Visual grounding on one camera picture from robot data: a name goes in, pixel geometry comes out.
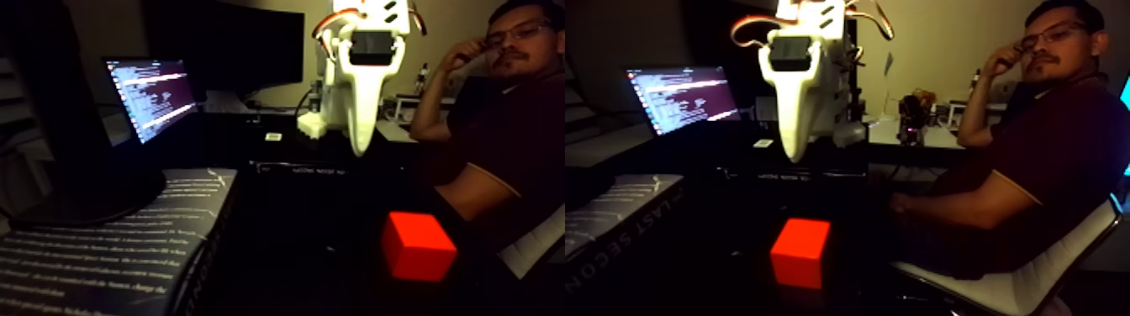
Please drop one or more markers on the small white tag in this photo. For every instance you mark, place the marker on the small white tag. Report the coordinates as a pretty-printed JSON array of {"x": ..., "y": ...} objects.
[{"x": 763, "y": 143}]

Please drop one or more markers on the person's right hand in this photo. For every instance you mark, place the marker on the person's right hand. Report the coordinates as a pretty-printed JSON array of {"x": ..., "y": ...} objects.
[{"x": 1002, "y": 60}]

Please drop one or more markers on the person's left hand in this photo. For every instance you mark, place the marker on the person's left hand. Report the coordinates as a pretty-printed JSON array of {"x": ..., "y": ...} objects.
[{"x": 900, "y": 205}]

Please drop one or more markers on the black book white print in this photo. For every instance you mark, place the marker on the black book white print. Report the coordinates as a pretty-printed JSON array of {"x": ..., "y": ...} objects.
[{"x": 609, "y": 207}]

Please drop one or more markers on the eyeglasses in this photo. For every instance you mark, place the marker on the eyeglasses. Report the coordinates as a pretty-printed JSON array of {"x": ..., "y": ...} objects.
[{"x": 1050, "y": 35}]

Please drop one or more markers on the black case white print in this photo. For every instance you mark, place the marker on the black case white print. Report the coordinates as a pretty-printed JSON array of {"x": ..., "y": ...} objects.
[{"x": 768, "y": 175}]

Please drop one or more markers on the white chair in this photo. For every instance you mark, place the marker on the white chair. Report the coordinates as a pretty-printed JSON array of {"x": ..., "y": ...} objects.
[{"x": 1042, "y": 273}]

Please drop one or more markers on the open laptop lit screen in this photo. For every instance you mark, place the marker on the open laptop lit screen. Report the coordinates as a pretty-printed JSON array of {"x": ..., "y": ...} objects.
[{"x": 684, "y": 97}]

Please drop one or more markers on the person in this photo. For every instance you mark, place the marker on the person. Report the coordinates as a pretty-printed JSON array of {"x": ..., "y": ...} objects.
[{"x": 1042, "y": 150}]

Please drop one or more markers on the red cube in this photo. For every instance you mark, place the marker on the red cube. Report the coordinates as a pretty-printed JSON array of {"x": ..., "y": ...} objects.
[{"x": 799, "y": 251}]

